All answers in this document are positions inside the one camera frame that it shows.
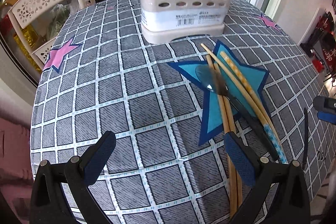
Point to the black handled spoon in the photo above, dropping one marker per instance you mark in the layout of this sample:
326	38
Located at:
305	139

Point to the blue star mat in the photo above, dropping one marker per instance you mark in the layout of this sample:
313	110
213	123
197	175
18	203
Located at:
211	124

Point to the pink plastic stool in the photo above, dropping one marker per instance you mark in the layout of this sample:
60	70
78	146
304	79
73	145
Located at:
16	172

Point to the blue translucent spoon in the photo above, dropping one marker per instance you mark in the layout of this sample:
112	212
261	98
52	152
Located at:
203	74

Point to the pink star mat right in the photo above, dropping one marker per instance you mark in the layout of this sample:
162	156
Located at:
268	22

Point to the bamboo chopstick pair member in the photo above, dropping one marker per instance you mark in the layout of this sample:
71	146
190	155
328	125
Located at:
231	145

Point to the pink star mat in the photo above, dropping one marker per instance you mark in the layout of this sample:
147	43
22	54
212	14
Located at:
56	56
268	22

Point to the beige plastic storage cart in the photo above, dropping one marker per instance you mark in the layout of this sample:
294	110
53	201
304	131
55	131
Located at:
44	11

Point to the grey checked tablecloth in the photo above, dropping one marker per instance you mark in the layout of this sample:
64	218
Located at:
116	81

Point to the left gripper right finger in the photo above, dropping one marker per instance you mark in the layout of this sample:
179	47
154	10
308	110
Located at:
290	203

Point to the short bamboo chopstick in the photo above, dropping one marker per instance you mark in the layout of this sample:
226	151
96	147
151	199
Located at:
226	126

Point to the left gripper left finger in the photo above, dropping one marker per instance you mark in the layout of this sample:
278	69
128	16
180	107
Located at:
48	201

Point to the patterned bamboo chopstick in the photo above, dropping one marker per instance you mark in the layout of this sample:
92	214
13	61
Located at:
249	87

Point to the pink star mat left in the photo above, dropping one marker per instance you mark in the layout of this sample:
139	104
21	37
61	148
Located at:
56	56

